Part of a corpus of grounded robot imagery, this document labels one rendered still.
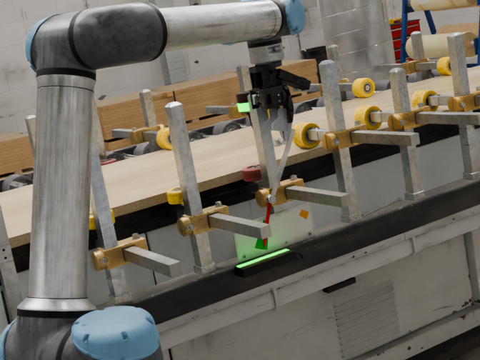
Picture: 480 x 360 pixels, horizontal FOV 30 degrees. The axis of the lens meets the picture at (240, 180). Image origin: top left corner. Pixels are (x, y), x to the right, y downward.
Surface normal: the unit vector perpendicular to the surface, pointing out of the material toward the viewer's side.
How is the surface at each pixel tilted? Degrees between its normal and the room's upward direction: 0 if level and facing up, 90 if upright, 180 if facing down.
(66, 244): 80
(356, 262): 90
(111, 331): 5
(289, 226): 90
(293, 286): 90
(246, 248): 90
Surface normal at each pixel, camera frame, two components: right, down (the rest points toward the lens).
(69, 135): 0.39, -0.07
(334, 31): -0.68, 0.26
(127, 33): 0.33, 0.16
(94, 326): -0.11, -0.96
